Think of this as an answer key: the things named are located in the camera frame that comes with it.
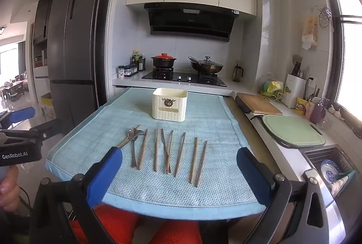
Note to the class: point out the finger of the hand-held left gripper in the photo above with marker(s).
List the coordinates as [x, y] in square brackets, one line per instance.
[22, 115]
[45, 132]

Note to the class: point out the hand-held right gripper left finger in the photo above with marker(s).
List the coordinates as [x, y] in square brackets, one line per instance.
[105, 176]

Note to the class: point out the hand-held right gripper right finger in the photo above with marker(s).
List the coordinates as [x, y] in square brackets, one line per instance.
[251, 176]

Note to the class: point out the row of wooden chopsticks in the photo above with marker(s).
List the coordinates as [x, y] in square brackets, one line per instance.
[180, 153]

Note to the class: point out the cream utensil holder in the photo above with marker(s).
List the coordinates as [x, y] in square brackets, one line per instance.
[161, 108]

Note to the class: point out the person's left hand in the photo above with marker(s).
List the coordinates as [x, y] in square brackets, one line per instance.
[8, 190]

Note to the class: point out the yellow cardboard box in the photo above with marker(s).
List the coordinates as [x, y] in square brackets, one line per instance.
[47, 106]

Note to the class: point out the wooden living room furniture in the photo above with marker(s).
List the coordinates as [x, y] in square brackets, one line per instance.
[14, 89]

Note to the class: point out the metal spoon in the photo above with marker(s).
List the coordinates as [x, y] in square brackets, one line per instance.
[122, 144]
[133, 153]

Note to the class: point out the person's red trousers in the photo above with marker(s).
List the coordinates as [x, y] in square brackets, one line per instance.
[118, 228]

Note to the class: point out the green cutting board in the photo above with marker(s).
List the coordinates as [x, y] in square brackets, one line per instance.
[294, 130]

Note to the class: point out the light blue towel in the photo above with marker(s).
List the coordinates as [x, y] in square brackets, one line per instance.
[215, 125]

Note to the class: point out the steel sink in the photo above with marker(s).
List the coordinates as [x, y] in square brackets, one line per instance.
[314, 156]

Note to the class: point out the wooden cutting board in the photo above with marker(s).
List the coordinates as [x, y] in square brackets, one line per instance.
[258, 103]

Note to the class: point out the blue and white bowl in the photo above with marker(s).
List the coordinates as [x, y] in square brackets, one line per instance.
[329, 170]

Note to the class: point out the grey refrigerator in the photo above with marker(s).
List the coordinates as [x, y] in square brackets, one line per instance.
[76, 48]

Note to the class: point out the ceiling air vent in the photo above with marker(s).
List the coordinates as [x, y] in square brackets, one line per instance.
[2, 29]

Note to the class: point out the purple soap dispenser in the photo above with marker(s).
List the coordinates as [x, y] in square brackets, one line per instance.
[318, 113]

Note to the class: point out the green dish glove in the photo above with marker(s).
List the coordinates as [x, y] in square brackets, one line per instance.
[342, 181]

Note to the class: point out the plastic bag with yellow contents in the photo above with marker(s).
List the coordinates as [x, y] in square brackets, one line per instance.
[271, 86]

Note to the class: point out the white knife holder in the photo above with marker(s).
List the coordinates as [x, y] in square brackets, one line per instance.
[294, 91]

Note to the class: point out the dark tall cabinet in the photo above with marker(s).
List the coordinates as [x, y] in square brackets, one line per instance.
[42, 20]

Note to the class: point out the black-lid spice jar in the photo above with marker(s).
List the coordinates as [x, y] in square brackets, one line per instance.
[121, 72]

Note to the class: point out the brown glass pitcher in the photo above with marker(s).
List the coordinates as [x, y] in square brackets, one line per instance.
[237, 73]

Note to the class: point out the black tray of spice jars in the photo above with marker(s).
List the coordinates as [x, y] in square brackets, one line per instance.
[131, 69]

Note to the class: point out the large dark sauce bottle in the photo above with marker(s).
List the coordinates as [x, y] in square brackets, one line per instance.
[136, 60]

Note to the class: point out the wok with glass lid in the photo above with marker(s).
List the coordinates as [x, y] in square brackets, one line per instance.
[208, 66]

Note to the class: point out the black gas hob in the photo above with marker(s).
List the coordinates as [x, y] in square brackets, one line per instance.
[183, 78]

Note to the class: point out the small dark sauce bottle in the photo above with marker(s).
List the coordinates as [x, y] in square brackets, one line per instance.
[142, 62]

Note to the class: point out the black clay pot red lid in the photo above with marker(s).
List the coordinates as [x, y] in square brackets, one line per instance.
[163, 60]

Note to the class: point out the window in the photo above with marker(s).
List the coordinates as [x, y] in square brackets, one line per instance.
[350, 62]

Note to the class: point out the hanging cream bag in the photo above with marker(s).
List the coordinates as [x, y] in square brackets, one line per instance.
[309, 31]

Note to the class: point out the black range hood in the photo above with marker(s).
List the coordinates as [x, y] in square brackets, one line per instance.
[189, 20]

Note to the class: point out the dark door frame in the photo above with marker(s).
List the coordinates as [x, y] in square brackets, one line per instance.
[109, 34]

